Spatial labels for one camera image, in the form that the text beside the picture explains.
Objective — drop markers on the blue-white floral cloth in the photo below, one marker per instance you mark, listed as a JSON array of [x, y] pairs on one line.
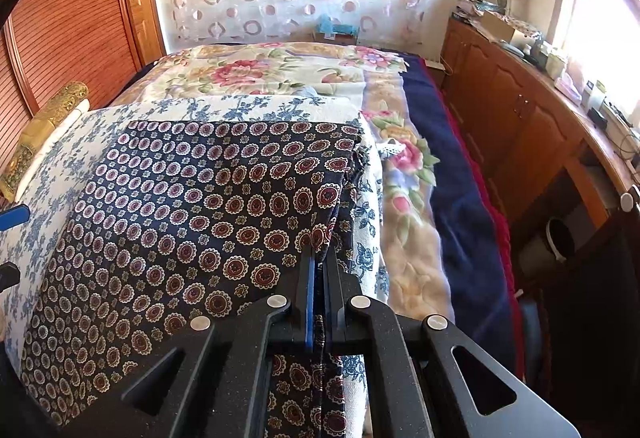
[[65, 143]]

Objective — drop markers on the pink floral blanket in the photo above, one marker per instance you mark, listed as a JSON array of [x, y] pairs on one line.
[[250, 68]]

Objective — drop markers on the navy floral-print shirt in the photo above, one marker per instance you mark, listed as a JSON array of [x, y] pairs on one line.
[[190, 218]]

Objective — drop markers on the cardboard box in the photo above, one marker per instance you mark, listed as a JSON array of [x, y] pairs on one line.
[[497, 26]]

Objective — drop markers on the black bar with metal cap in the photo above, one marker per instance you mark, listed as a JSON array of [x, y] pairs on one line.
[[629, 200]]

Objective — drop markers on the navy blanket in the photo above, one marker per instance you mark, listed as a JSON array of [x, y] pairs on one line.
[[450, 198]]

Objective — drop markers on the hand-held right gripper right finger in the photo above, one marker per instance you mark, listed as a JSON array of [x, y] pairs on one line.
[[331, 298]]

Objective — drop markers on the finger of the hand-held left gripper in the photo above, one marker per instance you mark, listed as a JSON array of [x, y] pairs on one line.
[[12, 215], [7, 275]]

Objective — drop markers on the wooden-framed window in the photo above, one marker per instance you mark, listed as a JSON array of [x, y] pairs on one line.
[[610, 28]]

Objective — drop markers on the pink bag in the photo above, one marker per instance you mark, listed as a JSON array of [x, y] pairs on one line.
[[572, 78]]

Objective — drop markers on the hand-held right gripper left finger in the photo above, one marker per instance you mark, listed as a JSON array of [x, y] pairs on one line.
[[310, 298]]

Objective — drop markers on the red blanket edge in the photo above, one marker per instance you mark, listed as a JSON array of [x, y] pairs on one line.
[[492, 218]]

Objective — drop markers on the long wooden cabinet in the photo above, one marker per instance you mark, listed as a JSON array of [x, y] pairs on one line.
[[515, 108]]

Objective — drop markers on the wooden headboard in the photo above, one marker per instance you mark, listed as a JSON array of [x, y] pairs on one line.
[[75, 18]]

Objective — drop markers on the white bucket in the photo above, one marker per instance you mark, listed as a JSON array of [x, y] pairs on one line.
[[547, 243]]

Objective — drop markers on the gold embroidered cushion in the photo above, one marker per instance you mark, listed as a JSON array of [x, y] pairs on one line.
[[45, 128]]

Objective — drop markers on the blue box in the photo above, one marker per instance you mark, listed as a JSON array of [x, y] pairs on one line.
[[335, 31]]

